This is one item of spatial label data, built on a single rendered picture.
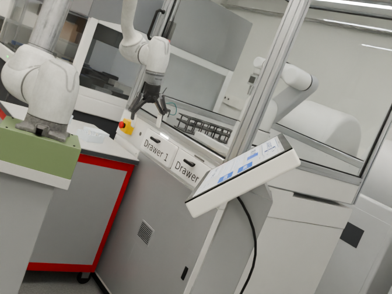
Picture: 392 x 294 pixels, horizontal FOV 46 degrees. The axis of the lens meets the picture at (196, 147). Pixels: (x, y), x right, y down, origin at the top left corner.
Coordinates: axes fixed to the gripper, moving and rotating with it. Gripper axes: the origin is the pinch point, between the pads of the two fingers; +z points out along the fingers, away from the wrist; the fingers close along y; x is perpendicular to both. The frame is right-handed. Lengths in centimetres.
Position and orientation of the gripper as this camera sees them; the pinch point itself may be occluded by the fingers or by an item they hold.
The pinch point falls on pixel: (145, 125)
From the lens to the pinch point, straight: 222.0
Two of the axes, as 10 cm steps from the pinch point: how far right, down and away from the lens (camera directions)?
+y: 8.1, 0.0, 5.8
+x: -5.5, -3.4, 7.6
